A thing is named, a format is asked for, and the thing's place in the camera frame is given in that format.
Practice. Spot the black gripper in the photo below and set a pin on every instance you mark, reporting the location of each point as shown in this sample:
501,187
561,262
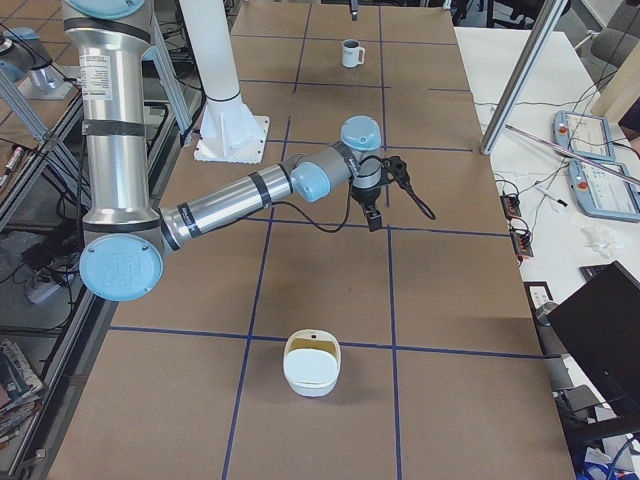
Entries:
366,195

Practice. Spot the white mug with handle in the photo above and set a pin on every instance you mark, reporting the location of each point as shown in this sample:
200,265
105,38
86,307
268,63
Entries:
353,53

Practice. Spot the orange black electronics board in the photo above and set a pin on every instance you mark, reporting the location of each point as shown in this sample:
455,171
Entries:
511,206

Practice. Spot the black marker pen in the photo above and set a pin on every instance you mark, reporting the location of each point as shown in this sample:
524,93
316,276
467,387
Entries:
546,193

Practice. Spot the lower blue teach pendant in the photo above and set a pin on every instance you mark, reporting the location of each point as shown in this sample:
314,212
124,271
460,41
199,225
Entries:
601,195

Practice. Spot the blue teach pendant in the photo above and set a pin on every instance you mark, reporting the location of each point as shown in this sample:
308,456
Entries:
586,135
601,195

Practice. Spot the upper blue teach pendant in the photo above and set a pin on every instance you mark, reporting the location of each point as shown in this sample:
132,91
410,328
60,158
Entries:
586,135

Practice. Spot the crumpled white tissue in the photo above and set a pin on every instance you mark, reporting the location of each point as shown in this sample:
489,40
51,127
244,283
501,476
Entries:
605,241

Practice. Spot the white power strip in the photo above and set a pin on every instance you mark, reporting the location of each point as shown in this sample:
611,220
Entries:
37,291

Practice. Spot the stack of magazines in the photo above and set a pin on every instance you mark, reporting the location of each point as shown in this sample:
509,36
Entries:
21,390

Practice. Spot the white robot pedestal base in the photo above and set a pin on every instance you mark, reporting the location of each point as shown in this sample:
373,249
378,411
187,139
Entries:
229,132

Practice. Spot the silver aluminium frame post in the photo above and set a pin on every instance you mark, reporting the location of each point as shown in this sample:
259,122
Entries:
550,14

